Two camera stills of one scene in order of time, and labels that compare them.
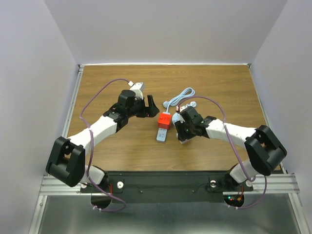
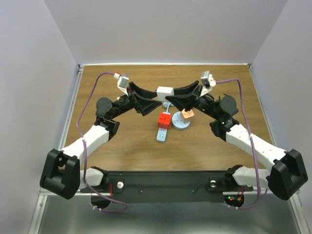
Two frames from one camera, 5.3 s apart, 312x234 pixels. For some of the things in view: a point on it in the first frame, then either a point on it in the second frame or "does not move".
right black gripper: [182, 135] -> [186, 101]
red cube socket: [165, 121] does not move
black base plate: [169, 187] does not move
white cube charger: [186, 140] -> [164, 91]
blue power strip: [162, 133] does not move
